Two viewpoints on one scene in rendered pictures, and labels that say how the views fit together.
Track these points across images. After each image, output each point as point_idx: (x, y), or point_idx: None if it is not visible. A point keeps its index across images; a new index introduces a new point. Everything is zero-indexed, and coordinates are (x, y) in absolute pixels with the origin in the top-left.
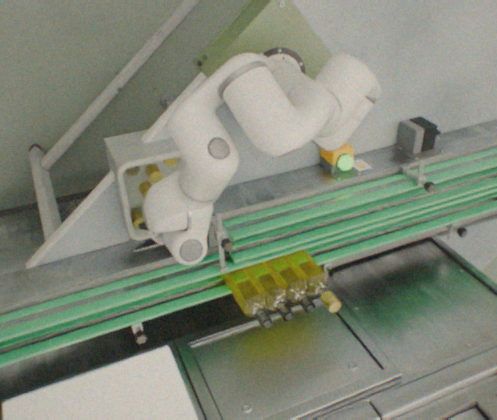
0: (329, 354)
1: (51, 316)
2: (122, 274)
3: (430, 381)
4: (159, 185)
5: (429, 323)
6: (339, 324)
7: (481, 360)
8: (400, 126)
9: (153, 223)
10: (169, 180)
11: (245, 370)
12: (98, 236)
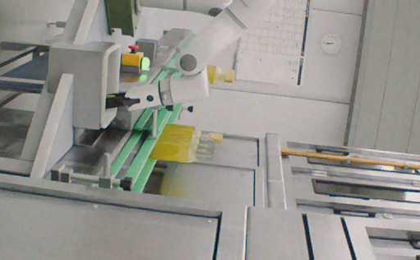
0: (226, 176)
1: (120, 189)
2: (112, 157)
3: (273, 165)
4: (211, 29)
5: (228, 155)
6: (205, 166)
7: (272, 152)
8: (137, 44)
9: (210, 58)
10: (217, 24)
11: (209, 198)
12: (64, 140)
